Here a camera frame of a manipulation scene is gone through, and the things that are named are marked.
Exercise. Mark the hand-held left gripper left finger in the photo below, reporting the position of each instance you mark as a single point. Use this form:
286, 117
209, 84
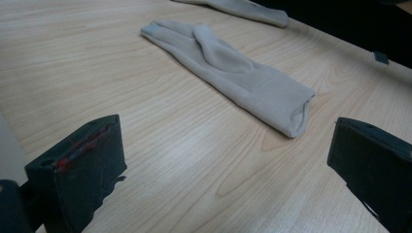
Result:
84, 168

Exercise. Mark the plain beige knit glove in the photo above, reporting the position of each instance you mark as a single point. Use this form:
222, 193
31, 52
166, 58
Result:
233, 71

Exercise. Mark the beige knit glove dark dot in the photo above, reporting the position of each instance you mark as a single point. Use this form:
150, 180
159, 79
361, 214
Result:
252, 9

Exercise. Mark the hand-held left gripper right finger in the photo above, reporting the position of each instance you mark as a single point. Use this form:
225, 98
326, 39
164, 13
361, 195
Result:
379, 168

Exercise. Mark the small dark block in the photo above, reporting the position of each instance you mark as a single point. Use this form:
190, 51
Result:
381, 57

